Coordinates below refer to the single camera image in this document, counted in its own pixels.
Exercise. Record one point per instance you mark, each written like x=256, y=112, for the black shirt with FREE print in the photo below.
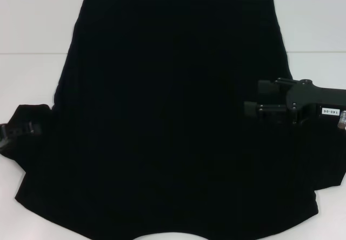
x=173, y=115

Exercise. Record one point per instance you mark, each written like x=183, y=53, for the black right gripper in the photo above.
x=308, y=99

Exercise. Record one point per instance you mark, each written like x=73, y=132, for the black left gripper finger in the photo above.
x=8, y=134

